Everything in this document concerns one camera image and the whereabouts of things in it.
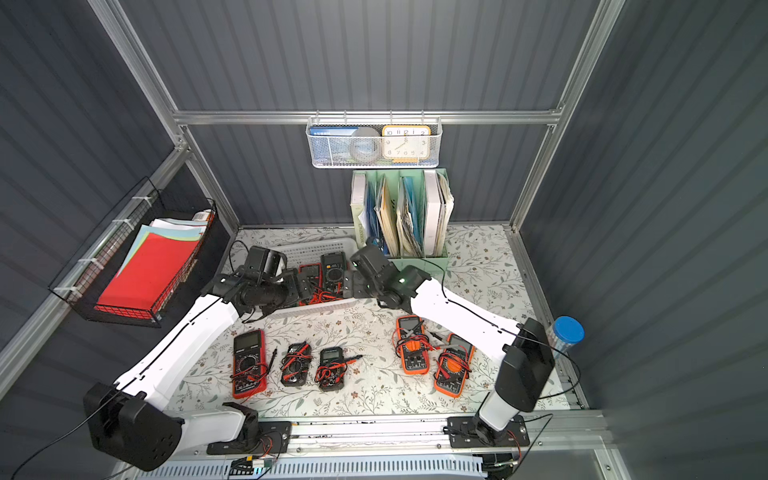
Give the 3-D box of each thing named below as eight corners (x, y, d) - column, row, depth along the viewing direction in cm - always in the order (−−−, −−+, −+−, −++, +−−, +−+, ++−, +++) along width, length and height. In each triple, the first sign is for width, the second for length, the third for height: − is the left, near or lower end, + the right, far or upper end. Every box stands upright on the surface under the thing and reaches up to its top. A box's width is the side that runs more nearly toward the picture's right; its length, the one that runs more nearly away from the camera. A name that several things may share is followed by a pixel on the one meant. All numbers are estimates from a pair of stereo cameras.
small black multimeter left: (279, 386, 83) (276, 382, 80) (288, 345, 90) (286, 341, 88) (307, 386, 83) (304, 382, 80) (314, 345, 90) (311, 341, 88)
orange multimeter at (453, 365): (428, 386, 83) (429, 381, 79) (445, 338, 92) (447, 332, 88) (459, 401, 80) (462, 396, 77) (473, 350, 89) (477, 344, 86)
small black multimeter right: (308, 383, 84) (305, 379, 81) (328, 347, 91) (326, 341, 88) (341, 398, 81) (339, 394, 78) (359, 359, 88) (358, 354, 85)
